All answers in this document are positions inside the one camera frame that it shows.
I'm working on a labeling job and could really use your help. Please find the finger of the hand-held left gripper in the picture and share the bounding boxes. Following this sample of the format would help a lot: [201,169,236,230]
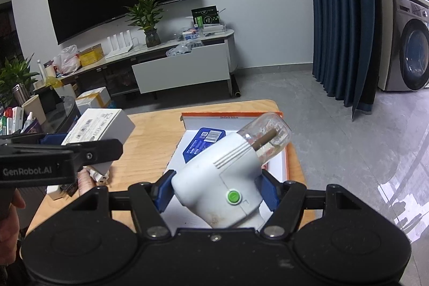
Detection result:
[0,133,68,146]
[62,139,123,171]

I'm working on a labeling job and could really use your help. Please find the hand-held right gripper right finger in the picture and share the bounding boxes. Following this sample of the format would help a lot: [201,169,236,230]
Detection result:
[255,169,357,239]

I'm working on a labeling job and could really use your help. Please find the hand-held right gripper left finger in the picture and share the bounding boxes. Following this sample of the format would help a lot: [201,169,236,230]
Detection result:
[79,171,175,239]

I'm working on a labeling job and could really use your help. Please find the white charger adapter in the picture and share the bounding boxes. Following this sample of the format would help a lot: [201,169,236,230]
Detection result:
[88,166,111,185]

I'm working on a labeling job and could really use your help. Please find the white cardboard packaging box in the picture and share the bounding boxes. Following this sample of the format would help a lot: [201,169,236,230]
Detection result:
[62,108,136,176]

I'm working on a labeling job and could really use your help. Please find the bronze bottle with white cap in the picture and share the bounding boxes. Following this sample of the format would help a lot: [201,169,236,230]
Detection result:
[77,170,95,197]

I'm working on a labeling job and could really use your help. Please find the white plug-in repellent heater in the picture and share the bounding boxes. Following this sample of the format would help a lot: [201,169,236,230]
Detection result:
[171,112,292,229]

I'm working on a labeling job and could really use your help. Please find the blue tin box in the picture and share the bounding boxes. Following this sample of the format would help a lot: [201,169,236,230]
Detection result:
[183,127,226,163]

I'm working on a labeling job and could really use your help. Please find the orange-rimmed cardboard box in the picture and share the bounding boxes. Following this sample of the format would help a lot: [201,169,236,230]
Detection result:
[164,110,289,229]

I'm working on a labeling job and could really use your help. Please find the person's left hand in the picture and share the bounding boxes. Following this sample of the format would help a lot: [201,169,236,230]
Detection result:
[0,195,27,268]

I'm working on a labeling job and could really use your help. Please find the white dropper bottle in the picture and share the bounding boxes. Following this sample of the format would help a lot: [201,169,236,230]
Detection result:
[21,112,36,134]

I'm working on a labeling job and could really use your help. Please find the small white box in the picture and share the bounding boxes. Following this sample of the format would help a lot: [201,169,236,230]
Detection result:
[47,184,79,201]

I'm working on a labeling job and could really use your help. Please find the taped cardboard shipping box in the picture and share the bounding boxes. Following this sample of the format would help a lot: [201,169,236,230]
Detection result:
[75,87,112,114]

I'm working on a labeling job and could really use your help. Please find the steel thermos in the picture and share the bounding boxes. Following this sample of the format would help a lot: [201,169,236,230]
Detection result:
[13,83,31,106]

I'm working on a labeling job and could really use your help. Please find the yellow plastic bag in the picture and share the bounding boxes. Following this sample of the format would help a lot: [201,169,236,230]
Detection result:
[45,76,64,90]

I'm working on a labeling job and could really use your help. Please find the leafy green houseplant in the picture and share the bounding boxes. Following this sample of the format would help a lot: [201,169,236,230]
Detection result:
[0,53,41,106]

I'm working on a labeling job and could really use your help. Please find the white and red plastic bag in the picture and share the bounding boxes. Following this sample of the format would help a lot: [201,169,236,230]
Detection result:
[54,45,82,75]

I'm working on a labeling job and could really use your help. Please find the yellow cardboard box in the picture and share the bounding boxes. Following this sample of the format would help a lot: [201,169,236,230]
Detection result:
[79,44,104,67]

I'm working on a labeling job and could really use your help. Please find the white router with antennas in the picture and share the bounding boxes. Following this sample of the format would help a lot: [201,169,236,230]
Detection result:
[105,32,135,59]

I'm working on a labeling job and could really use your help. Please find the black rolled mat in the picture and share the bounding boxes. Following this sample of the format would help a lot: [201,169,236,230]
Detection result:
[231,73,242,97]

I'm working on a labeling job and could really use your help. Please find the white cabinet drawer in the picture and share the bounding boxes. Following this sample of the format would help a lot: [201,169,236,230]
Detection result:
[131,38,232,94]

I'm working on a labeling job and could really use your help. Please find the clear bag of small parts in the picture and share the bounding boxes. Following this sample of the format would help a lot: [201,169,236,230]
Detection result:
[167,41,203,57]

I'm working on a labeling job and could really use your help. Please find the green plant in glass vase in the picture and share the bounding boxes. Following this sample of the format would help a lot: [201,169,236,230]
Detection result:
[123,0,168,47]

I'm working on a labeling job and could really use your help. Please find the clear plastic containers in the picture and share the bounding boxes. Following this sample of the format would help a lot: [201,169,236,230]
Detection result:
[181,23,227,40]

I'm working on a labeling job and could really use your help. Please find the grey television cabinet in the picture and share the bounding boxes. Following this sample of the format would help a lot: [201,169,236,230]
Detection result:
[43,28,235,99]

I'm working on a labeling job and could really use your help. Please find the black and green box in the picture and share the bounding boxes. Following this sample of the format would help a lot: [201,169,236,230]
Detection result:
[191,5,222,28]

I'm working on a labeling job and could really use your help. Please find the dark blue curtain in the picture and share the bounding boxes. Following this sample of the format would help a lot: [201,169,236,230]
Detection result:
[306,0,383,121]

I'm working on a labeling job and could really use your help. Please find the silver washing machine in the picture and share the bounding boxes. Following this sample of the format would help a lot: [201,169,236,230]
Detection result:
[379,0,429,92]

